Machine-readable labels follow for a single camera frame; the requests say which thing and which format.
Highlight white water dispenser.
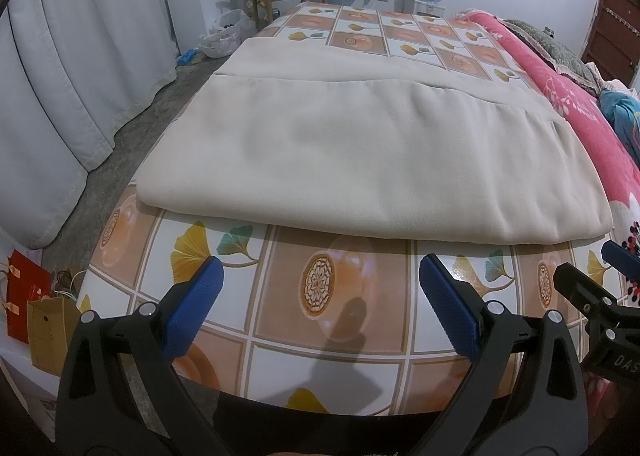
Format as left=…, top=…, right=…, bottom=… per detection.
left=404, top=0, right=447, bottom=19

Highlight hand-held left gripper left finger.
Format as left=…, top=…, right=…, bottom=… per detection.
left=55, top=256, right=225, bottom=456

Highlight grey fringed blanket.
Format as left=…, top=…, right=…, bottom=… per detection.
left=502, top=18, right=601, bottom=84

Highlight light pink cloth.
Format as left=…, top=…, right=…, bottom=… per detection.
left=587, top=63, right=636, bottom=96

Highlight brown paper bag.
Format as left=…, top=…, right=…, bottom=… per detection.
left=26, top=296, right=83, bottom=377

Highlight white plastic bag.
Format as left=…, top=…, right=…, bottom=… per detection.
left=200, top=8, right=257, bottom=59

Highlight brown wooden door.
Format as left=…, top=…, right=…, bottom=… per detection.
left=581, top=0, right=640, bottom=81

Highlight white curtain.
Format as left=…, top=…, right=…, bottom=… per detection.
left=0, top=0, right=178, bottom=249

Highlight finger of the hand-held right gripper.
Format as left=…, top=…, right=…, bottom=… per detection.
left=552, top=262, right=623, bottom=319
left=601, top=240, right=640, bottom=281

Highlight large beige garment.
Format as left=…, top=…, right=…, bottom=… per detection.
left=136, top=38, right=615, bottom=244

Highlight patterned checkered tablecloth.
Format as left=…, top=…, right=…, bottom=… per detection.
left=82, top=3, right=640, bottom=417

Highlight red paper bag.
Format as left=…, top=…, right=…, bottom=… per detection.
left=5, top=250, right=53, bottom=344

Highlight blue crumpled clothes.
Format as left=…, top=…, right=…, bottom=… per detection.
left=597, top=88, right=640, bottom=167

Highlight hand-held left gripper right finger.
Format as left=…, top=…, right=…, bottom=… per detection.
left=419, top=253, right=588, bottom=456

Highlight pink floral blanket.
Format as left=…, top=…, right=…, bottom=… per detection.
left=455, top=8, right=640, bottom=417

